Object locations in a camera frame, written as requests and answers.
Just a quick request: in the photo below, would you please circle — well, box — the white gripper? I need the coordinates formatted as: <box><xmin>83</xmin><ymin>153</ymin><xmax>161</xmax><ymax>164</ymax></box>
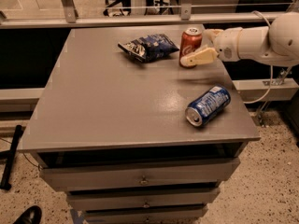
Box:
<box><xmin>180</xmin><ymin>27</ymin><xmax>242</xmax><ymax>68</ymax></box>

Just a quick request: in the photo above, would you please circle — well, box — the red coke can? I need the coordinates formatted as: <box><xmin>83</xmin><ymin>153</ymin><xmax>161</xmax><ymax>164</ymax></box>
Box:
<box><xmin>179</xmin><ymin>27</ymin><xmax>202</xmax><ymax>68</ymax></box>

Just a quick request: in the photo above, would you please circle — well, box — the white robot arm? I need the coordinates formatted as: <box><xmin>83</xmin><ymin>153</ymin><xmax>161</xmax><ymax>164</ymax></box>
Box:
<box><xmin>180</xmin><ymin>12</ymin><xmax>299</xmax><ymax>67</ymax></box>

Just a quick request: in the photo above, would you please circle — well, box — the blue chip bag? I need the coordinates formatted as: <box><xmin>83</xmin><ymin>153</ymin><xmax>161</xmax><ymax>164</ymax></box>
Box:
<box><xmin>118</xmin><ymin>34</ymin><xmax>179</xmax><ymax>63</ymax></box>

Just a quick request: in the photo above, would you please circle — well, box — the blue pepsi can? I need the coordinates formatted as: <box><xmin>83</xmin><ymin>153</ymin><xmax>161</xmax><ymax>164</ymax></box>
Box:
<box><xmin>185</xmin><ymin>85</ymin><xmax>231</xmax><ymax>127</ymax></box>

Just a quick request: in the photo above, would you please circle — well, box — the grey drawer cabinet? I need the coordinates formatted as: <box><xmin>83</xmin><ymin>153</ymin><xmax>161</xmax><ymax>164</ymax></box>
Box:
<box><xmin>18</xmin><ymin>23</ymin><xmax>262</xmax><ymax>224</ymax></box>

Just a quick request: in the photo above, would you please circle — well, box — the metal railing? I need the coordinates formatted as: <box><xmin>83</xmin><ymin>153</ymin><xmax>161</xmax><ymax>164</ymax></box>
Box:
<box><xmin>0</xmin><ymin>0</ymin><xmax>298</xmax><ymax>29</ymax></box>

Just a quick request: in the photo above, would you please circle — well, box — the bottom grey drawer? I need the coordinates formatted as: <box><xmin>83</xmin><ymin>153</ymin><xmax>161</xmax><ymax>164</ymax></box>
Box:
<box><xmin>84</xmin><ymin>205</ymin><xmax>207</xmax><ymax>224</ymax></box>

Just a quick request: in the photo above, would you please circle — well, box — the grey drawer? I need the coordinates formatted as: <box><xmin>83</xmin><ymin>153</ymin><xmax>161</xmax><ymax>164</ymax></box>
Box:
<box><xmin>41</xmin><ymin>158</ymin><xmax>240</xmax><ymax>191</ymax></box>
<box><xmin>84</xmin><ymin>205</ymin><xmax>207</xmax><ymax>224</ymax></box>
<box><xmin>67</xmin><ymin>188</ymin><xmax>220</xmax><ymax>211</ymax></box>

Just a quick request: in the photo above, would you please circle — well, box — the middle grey drawer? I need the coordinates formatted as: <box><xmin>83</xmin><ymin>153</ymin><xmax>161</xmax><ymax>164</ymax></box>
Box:
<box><xmin>67</xmin><ymin>188</ymin><xmax>220</xmax><ymax>211</ymax></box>

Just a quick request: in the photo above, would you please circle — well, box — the top grey drawer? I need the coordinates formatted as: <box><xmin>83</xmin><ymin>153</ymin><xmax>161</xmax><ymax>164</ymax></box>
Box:
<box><xmin>41</xmin><ymin>158</ymin><xmax>240</xmax><ymax>191</ymax></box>

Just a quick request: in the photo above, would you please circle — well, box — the black stand leg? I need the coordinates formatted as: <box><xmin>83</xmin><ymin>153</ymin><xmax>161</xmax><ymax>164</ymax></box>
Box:
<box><xmin>0</xmin><ymin>125</ymin><xmax>23</xmax><ymax>190</ymax></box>

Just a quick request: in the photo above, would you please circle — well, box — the black shoe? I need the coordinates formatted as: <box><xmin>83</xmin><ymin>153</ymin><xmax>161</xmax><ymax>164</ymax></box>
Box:
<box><xmin>13</xmin><ymin>205</ymin><xmax>42</xmax><ymax>224</ymax></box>

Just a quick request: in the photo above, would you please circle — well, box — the white cable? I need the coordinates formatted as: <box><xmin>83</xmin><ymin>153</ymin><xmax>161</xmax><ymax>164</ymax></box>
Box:
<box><xmin>242</xmin><ymin>10</ymin><xmax>275</xmax><ymax>105</ymax></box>

